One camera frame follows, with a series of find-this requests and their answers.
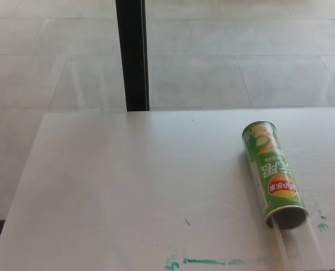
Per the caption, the clear plastic chips tray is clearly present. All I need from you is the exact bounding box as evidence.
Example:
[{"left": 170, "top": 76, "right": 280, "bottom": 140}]
[{"left": 270, "top": 212, "right": 328, "bottom": 271}]

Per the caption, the green chips can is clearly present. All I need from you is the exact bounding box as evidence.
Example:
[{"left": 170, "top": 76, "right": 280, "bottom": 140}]
[{"left": 242, "top": 120, "right": 310, "bottom": 230}]

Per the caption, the black vertical post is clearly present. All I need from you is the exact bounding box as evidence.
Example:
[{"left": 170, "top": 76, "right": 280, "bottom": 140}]
[{"left": 115, "top": 0, "right": 151, "bottom": 112}]

